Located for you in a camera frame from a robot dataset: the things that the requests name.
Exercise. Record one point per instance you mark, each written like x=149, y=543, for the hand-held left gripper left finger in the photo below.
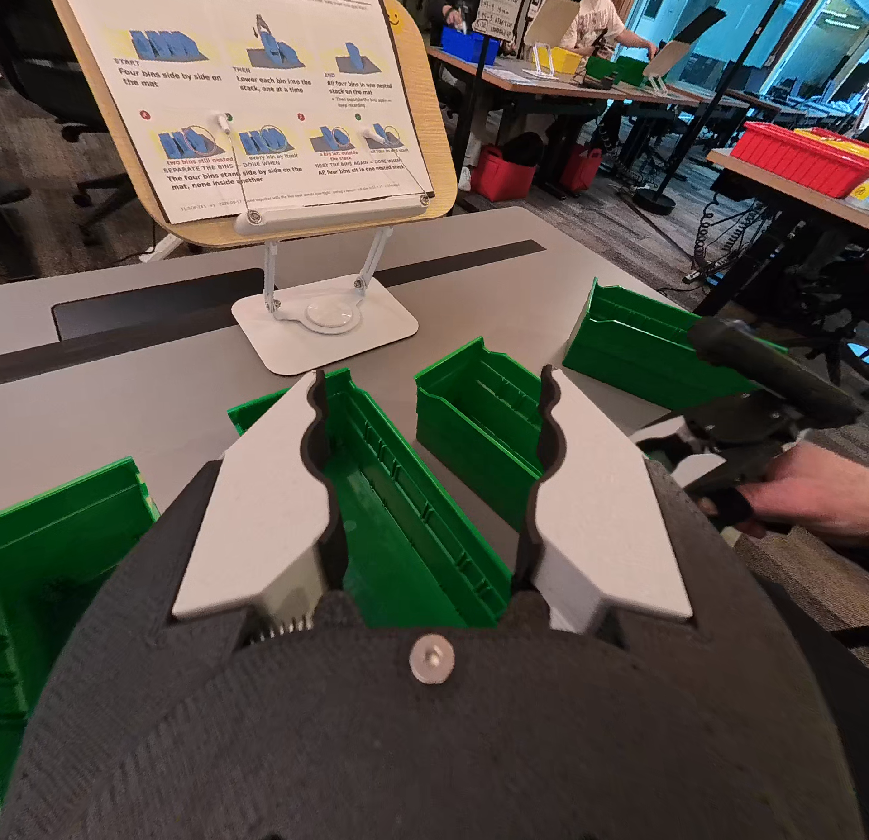
x=265, y=514

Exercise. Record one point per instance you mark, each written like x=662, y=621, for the black pole floor stand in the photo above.
x=653, y=202

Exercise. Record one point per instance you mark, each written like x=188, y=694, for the red plastic bin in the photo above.
x=787, y=155

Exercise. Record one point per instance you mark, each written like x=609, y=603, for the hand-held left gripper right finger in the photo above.
x=604, y=514

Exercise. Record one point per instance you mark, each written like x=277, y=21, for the wooden side table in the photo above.
x=760, y=178

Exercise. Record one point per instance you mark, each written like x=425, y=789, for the yellow smiley sticker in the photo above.
x=395, y=20

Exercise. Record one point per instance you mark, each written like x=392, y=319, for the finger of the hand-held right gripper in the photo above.
x=699, y=470
x=669, y=433

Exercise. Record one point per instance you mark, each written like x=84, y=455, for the printed instruction sheet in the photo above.
x=237, y=107

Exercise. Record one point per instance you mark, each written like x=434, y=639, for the red bag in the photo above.
x=502, y=178
x=580, y=168

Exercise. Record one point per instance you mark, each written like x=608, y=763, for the green plastic bin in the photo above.
x=54, y=548
x=468, y=433
x=624, y=351
x=407, y=555

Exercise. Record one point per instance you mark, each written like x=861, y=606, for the person's right hand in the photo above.
x=815, y=494

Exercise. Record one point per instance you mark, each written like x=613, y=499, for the row of green bins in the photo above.
x=621, y=70

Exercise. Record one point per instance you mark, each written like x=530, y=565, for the handwritten whiteboard sign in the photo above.
x=499, y=5

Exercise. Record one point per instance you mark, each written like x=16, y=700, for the black office chair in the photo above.
x=47, y=87

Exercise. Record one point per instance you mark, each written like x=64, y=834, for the blue plastic bin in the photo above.
x=468, y=45

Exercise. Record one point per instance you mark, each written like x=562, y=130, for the long wooden desk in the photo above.
x=516, y=77

